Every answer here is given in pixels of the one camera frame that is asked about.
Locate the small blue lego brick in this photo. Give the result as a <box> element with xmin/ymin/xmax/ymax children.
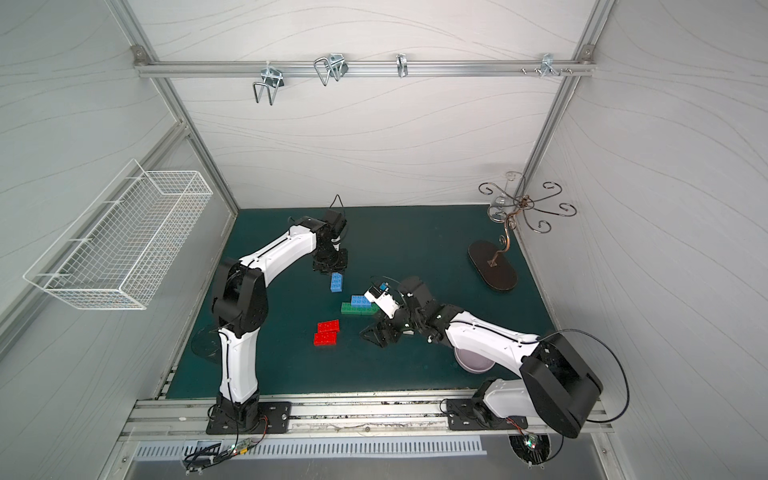
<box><xmin>330</xmin><ymin>272</ymin><xmax>343</xmax><ymax>293</ymax></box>

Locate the long blue lego brick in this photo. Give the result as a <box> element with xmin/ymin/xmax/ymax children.
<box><xmin>350</xmin><ymin>295</ymin><xmax>371</xmax><ymax>308</ymax></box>

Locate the large green lego brick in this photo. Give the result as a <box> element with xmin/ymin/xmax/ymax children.
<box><xmin>340</xmin><ymin>302</ymin><xmax>379</xmax><ymax>316</ymax></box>

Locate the red lego brick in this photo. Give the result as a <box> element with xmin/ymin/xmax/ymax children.
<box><xmin>313</xmin><ymin>331</ymin><xmax>338</xmax><ymax>347</ymax></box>
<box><xmin>317</xmin><ymin>319</ymin><xmax>340</xmax><ymax>333</ymax></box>

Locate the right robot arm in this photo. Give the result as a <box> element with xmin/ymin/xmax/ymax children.
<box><xmin>361</xmin><ymin>276</ymin><xmax>603</xmax><ymax>439</ymax></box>

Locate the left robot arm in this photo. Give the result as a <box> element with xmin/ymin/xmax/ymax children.
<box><xmin>211</xmin><ymin>208</ymin><xmax>348</xmax><ymax>430</ymax></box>

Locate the lilac bowl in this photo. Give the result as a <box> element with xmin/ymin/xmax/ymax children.
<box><xmin>454</xmin><ymin>348</ymin><xmax>495</xmax><ymax>375</ymax></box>

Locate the copper jewelry stand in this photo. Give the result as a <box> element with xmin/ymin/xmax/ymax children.
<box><xmin>468</xmin><ymin>170</ymin><xmax>578</xmax><ymax>292</ymax></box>

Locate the dark round coaster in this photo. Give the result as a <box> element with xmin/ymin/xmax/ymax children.
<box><xmin>190</xmin><ymin>326</ymin><xmax>221</xmax><ymax>365</ymax></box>

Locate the right controller board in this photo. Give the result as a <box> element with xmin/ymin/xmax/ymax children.
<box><xmin>509</xmin><ymin>433</ymin><xmax>551</xmax><ymax>466</ymax></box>

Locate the aluminium front rail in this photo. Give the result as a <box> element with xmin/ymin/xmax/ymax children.
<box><xmin>119</xmin><ymin>388</ymin><xmax>613</xmax><ymax>442</ymax></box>

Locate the aluminium rail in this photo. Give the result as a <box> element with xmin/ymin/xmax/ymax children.
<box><xmin>135</xmin><ymin>57</ymin><xmax>596</xmax><ymax>79</ymax></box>
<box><xmin>119</xmin><ymin>388</ymin><xmax>613</xmax><ymax>442</ymax></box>

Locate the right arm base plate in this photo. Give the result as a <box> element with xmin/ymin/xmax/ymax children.
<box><xmin>440</xmin><ymin>399</ymin><xmax>529</xmax><ymax>431</ymax></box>

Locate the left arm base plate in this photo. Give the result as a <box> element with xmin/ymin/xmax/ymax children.
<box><xmin>205</xmin><ymin>398</ymin><xmax>292</xmax><ymax>435</ymax></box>

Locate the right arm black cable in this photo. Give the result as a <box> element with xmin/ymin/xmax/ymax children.
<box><xmin>539</xmin><ymin>328</ymin><xmax>631</xmax><ymax>425</ymax></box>

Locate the aluminium top rail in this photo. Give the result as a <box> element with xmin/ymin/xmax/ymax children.
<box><xmin>135</xmin><ymin>57</ymin><xmax>596</xmax><ymax>79</ymax></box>

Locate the white wire basket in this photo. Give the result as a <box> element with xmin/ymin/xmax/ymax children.
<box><xmin>23</xmin><ymin>159</ymin><xmax>212</xmax><ymax>311</ymax></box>

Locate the left controller board with wires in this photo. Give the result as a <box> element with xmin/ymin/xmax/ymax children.
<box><xmin>181</xmin><ymin>415</ymin><xmax>269</xmax><ymax>475</ymax></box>

